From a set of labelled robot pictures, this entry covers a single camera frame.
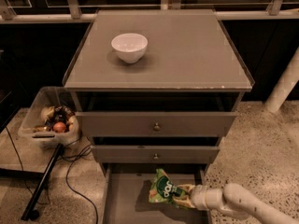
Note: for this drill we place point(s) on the red apple in bin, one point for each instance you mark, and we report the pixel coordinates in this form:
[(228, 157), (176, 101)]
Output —
[(59, 127)]

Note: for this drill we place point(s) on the grey bottom drawer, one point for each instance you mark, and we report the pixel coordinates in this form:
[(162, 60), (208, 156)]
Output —
[(126, 199)]

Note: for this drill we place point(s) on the grey drawer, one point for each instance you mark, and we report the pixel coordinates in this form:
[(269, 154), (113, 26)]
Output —
[(155, 154), (156, 124), (126, 199)]

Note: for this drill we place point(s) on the white diagonal post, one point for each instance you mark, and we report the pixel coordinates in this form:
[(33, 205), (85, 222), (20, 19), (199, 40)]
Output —
[(285, 85)]

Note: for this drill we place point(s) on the white railing frame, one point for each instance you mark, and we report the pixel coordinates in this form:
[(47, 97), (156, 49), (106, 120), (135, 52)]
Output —
[(35, 11)]

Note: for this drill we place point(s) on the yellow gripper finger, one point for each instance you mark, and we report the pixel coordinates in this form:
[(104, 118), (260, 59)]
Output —
[(186, 202), (188, 188)]

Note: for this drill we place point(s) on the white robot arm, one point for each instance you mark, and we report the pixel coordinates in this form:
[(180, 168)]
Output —
[(232, 201)]

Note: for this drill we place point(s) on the grey drawer cabinet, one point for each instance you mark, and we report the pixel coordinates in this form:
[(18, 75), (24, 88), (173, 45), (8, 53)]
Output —
[(190, 65)]

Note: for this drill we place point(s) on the grey top drawer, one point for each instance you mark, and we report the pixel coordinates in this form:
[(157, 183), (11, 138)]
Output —
[(156, 124)]

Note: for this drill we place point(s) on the black floor stand bar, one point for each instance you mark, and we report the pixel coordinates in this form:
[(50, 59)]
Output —
[(30, 208)]

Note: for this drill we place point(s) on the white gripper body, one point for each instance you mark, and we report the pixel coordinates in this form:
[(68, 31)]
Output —
[(198, 197)]

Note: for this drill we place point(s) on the green rice chip bag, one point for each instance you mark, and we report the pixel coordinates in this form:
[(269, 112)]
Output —
[(163, 190)]

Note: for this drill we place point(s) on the grey middle drawer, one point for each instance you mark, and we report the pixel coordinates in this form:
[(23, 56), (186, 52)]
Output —
[(155, 154)]

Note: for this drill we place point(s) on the white ceramic bowl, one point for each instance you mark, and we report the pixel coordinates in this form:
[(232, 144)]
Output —
[(129, 47)]

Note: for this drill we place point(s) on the clear plastic storage bin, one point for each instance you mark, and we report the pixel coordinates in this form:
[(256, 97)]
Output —
[(51, 105)]

